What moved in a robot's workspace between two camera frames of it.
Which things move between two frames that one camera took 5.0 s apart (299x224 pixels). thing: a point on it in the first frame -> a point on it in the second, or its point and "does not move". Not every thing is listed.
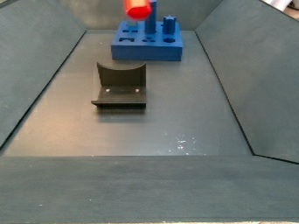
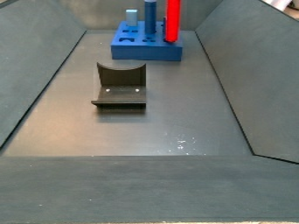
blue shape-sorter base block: (134, 44) does not move
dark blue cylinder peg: (150, 22) does not move
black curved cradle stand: (121, 88) does not move
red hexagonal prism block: (137, 9) -> (172, 20)
